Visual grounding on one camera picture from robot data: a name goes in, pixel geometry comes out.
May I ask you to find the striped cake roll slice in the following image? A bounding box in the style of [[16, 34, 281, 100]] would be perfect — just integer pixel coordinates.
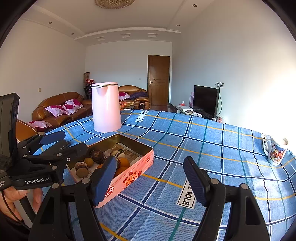
[[75, 161, 89, 178]]

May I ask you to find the brown leather armchair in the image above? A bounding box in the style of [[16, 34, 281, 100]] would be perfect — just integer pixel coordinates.
[[118, 85, 150, 110]]

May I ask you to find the colourful printed ceramic mug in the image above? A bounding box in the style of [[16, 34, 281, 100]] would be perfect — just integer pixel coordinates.
[[263, 138, 288, 166]]

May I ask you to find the wall power socket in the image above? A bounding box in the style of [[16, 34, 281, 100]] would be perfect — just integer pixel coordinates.
[[215, 82, 224, 89]]

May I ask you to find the printed paper leaflet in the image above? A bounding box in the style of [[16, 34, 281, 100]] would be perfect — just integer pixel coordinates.
[[109, 143, 142, 166]]

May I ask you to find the small brown round fruit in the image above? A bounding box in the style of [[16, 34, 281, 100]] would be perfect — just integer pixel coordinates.
[[84, 158, 94, 168]]

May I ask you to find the large front orange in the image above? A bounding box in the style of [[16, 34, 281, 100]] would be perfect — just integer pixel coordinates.
[[119, 158, 130, 167]]

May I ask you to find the pink floral cushion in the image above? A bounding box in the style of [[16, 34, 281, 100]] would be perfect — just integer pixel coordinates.
[[45, 99, 84, 117]]

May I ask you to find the blue plaid tablecloth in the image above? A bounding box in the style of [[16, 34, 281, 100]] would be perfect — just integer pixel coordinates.
[[32, 109, 296, 241]]

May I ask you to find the round ceiling lamp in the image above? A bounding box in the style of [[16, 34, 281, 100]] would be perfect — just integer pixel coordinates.
[[95, 0, 134, 9]]

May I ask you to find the orange tangerine right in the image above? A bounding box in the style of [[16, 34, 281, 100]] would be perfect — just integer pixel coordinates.
[[114, 166, 128, 177]]

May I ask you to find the purple sweet potato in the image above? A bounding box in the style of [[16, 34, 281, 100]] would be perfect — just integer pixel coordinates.
[[104, 156, 120, 169]]

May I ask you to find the left hand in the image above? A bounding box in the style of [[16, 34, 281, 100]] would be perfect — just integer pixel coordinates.
[[1, 187, 43, 219]]

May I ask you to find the brown wooden door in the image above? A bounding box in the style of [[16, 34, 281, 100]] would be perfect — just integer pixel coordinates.
[[147, 55, 170, 110]]

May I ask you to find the pink electric kettle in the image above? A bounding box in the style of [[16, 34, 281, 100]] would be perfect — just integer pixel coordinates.
[[91, 82, 121, 133]]

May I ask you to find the black television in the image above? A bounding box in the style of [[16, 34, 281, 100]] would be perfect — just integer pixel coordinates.
[[193, 85, 220, 118]]

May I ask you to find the brown leather sofa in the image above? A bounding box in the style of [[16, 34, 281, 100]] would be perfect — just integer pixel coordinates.
[[32, 92, 92, 128]]

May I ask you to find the pink biscuit tin box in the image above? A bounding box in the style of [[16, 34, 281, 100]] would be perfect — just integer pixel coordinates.
[[67, 134, 154, 208]]

